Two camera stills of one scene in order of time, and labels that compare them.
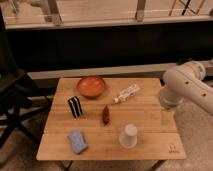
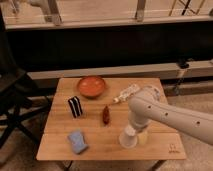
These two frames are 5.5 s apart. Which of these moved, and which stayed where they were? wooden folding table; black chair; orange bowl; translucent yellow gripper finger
Moved: translucent yellow gripper finger
Stayed: black chair; orange bowl; wooden folding table
